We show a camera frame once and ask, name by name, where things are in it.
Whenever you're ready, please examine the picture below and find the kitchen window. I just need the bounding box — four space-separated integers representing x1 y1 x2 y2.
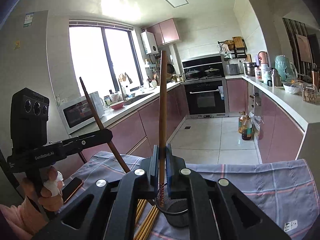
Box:
69 23 143 98

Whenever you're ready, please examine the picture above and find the left hand holding gripper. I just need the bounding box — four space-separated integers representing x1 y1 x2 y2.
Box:
21 166 63 211

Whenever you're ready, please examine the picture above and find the bamboo chopstick on cloth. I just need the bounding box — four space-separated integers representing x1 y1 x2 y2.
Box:
140 208 159 240
133 205 157 240
135 199 149 228
134 199 146 227

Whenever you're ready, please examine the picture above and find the black mesh utensil holder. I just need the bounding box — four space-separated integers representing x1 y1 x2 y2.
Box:
155 198 189 228

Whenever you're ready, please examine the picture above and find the white microwave oven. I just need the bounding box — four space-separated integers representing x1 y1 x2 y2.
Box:
58 92 105 134

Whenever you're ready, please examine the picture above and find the smartphone with orange edge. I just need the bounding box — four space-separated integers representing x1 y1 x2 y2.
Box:
62 177 84 204

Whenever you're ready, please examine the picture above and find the pink bowl on counter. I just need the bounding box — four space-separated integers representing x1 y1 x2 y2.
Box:
110 101 124 110

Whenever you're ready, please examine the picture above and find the cooking oil bottle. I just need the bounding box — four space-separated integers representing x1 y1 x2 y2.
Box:
241 115 252 140

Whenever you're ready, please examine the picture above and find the black built-in oven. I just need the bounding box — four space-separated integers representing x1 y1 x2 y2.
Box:
184 77 229 119

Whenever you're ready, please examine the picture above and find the white refrigerator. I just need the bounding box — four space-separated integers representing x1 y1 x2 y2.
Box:
1 11 65 155

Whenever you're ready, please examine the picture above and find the grey plaid table cloth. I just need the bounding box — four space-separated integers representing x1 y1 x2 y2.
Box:
62 151 319 239

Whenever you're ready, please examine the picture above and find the white water heater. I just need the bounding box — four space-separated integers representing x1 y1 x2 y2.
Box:
140 31 158 55

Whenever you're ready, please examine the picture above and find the steel pot on counter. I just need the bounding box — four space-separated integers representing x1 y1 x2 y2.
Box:
243 62 257 76

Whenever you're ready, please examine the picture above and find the steel thermos bottle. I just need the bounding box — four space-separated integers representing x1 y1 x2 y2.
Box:
271 68 282 87

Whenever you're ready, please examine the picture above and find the white bowl on counter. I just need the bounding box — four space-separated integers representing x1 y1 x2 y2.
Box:
283 83 300 94

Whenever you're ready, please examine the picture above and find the teal kettle appliance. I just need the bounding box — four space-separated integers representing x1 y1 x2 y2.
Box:
274 55 297 82

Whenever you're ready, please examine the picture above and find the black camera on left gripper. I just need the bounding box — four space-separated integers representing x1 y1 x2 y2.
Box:
10 87 49 150

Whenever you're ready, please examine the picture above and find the black wall shelf rack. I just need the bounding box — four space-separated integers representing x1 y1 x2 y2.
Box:
217 36 247 61

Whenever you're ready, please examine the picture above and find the pink wall cabinet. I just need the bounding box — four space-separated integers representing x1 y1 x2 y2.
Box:
146 18 180 46

